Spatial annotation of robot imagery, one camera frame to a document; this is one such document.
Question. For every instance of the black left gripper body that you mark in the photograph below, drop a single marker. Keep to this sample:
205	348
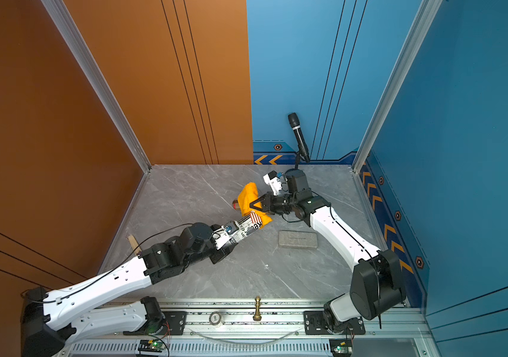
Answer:
210	251

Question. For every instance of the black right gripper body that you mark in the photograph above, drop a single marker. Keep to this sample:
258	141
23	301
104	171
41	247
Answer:
282	204

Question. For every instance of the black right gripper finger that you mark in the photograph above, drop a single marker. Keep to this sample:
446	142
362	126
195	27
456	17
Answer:
266	198
259	207

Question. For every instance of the grey eyeglass case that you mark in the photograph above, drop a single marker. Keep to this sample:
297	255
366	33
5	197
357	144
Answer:
298	239

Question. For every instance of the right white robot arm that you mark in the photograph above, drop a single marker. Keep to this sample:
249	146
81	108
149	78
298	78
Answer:
377	282

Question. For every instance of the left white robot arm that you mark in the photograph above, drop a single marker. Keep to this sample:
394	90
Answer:
50	319

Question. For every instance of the black microphone stand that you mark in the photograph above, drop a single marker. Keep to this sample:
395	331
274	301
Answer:
298	159

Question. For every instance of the wooden folding fan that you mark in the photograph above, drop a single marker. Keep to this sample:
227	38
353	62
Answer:
134	244

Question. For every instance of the black microphone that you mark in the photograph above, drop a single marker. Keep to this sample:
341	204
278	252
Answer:
303	150

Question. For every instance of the brass chess piece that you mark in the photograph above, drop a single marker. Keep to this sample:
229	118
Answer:
257	314

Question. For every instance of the left green circuit board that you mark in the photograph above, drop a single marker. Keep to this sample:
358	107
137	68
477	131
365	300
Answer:
151	347

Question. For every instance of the green circuit board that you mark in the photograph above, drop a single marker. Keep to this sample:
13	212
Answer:
151	347
341	348

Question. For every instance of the right green circuit board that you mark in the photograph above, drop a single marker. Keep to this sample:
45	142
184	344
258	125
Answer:
341	348

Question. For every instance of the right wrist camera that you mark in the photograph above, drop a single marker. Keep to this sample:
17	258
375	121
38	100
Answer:
293	181

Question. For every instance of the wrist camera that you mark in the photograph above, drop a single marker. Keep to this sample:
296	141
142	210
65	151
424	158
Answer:
225	235
293	181

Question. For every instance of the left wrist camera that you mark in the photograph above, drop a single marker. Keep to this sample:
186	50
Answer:
225	235

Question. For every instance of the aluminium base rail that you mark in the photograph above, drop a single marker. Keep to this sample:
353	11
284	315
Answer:
290	327

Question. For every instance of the aluminium corner post right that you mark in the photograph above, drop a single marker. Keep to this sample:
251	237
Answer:
412	44

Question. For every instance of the aluminium corner post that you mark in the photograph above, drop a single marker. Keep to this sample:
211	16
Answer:
412	44
62	19

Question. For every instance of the aluminium corner post left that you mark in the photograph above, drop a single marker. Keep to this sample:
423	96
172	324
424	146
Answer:
62	19

